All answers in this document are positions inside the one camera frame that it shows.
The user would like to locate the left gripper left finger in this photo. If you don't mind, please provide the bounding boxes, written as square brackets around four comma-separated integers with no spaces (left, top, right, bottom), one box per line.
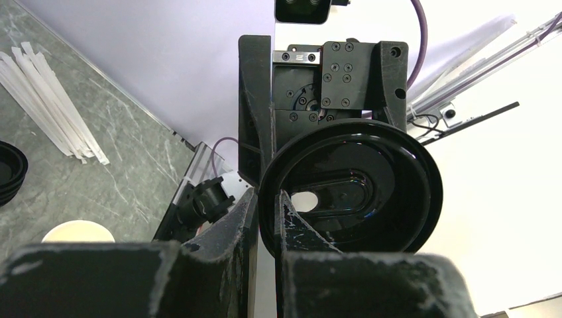
[1,189,258,317]

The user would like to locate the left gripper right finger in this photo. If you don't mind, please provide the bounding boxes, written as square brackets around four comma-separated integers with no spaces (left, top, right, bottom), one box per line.
[274,191,476,317]

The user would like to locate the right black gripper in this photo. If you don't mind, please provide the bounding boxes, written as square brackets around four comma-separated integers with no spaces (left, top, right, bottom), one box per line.
[238,35,409,187]

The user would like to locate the stack of black lids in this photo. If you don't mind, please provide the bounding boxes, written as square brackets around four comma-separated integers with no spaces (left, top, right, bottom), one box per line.
[1,141,28,206]

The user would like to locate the bundle of white straws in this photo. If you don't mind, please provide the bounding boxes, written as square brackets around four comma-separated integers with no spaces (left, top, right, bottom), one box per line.
[1,42,110,166]

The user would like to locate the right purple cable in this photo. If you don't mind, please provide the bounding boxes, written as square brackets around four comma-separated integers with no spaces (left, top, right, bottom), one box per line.
[406,0,429,91]

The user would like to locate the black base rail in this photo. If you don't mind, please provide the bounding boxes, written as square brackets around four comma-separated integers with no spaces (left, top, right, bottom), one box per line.
[421,101,520,146]

